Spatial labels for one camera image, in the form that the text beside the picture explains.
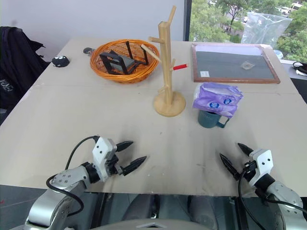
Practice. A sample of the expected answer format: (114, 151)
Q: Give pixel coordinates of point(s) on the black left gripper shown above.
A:
(114, 165)

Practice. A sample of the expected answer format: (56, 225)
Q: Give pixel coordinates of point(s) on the grey robot torso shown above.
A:
(153, 225)

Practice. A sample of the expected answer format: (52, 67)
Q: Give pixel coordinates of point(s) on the small dark key fob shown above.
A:
(87, 50)

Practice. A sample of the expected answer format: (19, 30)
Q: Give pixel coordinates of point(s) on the white label sticker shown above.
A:
(203, 73)

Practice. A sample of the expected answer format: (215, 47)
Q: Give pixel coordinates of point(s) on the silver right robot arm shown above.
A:
(285, 191)

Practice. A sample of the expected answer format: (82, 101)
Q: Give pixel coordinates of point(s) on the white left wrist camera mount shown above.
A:
(102, 153)

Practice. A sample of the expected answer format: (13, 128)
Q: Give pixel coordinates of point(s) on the black metal folding stand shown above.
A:
(115, 64)

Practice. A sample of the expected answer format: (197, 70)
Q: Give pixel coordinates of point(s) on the wood framed blackboard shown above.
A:
(230, 62)

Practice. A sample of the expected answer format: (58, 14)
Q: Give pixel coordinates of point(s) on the clear plastic bag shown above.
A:
(263, 28)

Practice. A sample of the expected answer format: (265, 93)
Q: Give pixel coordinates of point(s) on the teal mug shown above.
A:
(207, 119)

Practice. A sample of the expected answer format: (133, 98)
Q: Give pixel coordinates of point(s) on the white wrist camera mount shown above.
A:
(102, 153)
(262, 163)

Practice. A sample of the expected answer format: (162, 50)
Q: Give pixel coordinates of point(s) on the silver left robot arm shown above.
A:
(60, 179)

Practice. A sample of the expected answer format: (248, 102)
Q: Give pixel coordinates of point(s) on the purple tissue pack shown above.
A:
(216, 100)

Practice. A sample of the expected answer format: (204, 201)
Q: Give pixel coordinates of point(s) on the black jacket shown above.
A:
(14, 67)

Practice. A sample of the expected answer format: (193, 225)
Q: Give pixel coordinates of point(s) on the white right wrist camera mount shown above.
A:
(262, 163)

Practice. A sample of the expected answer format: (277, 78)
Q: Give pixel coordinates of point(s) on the dark window frame post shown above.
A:
(187, 21)

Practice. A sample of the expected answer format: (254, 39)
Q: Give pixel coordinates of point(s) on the orange wicker basket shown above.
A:
(105, 72)

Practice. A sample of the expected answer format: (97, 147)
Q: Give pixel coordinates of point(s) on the wooden mug tree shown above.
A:
(166, 72)

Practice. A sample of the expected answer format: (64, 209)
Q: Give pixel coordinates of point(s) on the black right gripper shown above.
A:
(249, 171)

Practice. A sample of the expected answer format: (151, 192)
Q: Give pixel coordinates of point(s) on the black plush toy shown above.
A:
(60, 61)

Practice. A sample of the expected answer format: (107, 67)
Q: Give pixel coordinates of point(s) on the white paper item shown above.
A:
(302, 72)

